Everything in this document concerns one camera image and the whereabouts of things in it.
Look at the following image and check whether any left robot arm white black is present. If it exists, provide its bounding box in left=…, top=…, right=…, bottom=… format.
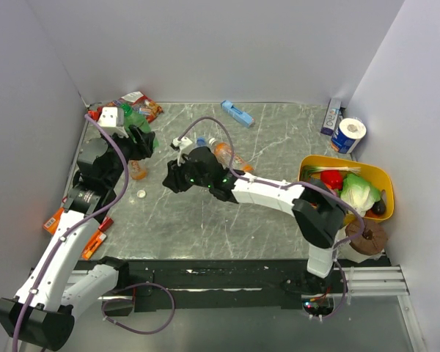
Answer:
left=0, top=125, right=155, bottom=351

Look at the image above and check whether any orange red battery pack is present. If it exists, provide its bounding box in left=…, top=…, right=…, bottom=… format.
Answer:
left=43, top=208, right=64, bottom=235

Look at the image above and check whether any green cabbage toy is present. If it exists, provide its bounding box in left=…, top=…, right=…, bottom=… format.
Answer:
left=340, top=173, right=381, bottom=217

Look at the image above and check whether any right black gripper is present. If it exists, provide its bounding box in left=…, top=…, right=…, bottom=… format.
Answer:
left=163, top=153, right=212, bottom=194

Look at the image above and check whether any orange utility knife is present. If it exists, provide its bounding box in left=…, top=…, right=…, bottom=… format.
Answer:
left=81, top=216, right=114, bottom=260

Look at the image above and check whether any white bottle cap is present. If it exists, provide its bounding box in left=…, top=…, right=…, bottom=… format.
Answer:
left=136, top=189, right=147, bottom=199

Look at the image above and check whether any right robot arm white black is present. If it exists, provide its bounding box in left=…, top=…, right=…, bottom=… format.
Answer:
left=163, top=143, right=345, bottom=293

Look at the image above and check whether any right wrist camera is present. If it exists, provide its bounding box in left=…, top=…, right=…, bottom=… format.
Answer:
left=171, top=136, right=195, bottom=166

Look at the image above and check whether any green plastic bottle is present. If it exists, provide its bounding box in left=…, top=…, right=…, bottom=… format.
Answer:
left=120, top=103, right=152, bottom=142

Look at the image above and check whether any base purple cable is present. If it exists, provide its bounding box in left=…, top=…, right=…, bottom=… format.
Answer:
left=101, top=281, right=176, bottom=335

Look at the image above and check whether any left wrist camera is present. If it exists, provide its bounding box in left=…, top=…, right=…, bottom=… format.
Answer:
left=88, top=106, right=128, bottom=137

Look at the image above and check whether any orange tea bottle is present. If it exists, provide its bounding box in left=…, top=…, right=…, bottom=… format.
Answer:
left=208, top=138, right=254, bottom=173
left=128, top=160, right=147, bottom=180

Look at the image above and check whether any yellow plastic basket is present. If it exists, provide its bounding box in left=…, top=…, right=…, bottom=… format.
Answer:
left=298, top=155, right=395, bottom=223

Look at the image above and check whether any clear blue water bottle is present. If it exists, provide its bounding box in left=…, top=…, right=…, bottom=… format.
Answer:
left=196, top=137, right=208, bottom=147

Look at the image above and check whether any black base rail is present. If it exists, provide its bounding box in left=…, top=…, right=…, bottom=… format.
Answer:
left=84, top=256, right=349, bottom=312

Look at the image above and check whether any red candy bag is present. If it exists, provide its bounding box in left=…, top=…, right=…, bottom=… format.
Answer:
left=96, top=91, right=164, bottom=123

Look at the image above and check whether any toilet paper roll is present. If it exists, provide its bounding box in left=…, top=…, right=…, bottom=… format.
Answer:
left=331, top=118, right=367, bottom=154

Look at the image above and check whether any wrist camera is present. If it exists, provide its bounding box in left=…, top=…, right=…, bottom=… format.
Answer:
left=88, top=106, right=128, bottom=137
left=171, top=136, right=195, bottom=166

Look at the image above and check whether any red pepper toy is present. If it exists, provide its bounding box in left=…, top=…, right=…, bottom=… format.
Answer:
left=320, top=169, right=343, bottom=191

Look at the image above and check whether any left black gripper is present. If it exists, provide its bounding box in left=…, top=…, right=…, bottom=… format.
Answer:
left=100, top=124, right=154, bottom=187

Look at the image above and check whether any dark eggplant toy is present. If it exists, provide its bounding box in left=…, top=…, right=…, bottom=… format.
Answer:
left=369, top=199, right=386, bottom=218

